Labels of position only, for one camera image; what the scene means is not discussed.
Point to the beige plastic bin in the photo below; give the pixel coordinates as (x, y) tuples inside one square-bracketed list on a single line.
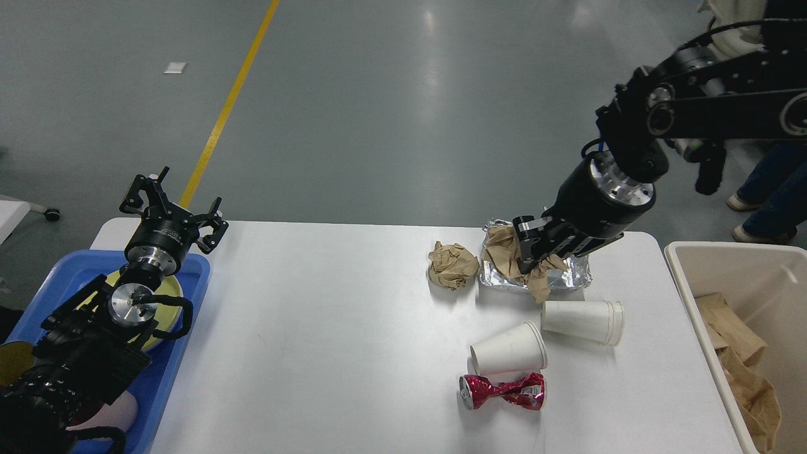
[(765, 285)]

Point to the white office chair left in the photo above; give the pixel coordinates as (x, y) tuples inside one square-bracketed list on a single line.
[(51, 214)]

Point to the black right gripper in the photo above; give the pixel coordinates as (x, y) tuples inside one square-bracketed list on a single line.
[(593, 208)]

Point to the white paper cup front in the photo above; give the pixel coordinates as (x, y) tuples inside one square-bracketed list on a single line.
[(520, 348)]

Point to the person in dark blue jeans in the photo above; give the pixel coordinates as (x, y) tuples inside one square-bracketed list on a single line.
[(774, 193)]

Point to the white paper cup behind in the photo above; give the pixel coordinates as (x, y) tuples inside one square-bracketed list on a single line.
[(598, 321)]

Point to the brown paper in bin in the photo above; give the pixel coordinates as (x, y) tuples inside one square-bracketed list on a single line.
[(739, 350)]

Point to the blue plastic tray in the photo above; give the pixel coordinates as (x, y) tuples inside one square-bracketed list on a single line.
[(152, 387)]

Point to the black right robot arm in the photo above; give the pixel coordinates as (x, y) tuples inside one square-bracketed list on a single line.
[(692, 101)]

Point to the small brown paper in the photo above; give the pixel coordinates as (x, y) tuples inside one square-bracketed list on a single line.
[(451, 266)]

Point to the aluminium foil tray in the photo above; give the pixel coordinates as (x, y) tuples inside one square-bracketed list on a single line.
[(578, 276)]

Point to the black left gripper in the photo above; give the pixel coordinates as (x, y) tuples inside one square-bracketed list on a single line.
[(159, 241)]

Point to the white paper cup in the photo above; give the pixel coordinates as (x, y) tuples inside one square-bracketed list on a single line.
[(598, 321), (520, 348)]

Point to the pink mug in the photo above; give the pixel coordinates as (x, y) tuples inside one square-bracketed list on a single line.
[(120, 415)]

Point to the yellow plate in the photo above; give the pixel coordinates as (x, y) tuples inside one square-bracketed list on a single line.
[(168, 291)]

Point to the large brown paper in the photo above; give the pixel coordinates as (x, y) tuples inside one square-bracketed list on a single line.
[(501, 249)]

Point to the small white side table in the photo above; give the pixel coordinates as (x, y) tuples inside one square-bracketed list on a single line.
[(12, 213)]

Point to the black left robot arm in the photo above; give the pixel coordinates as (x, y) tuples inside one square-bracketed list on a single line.
[(93, 346)]

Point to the crushed red soda can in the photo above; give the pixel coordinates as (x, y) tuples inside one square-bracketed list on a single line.
[(528, 392)]

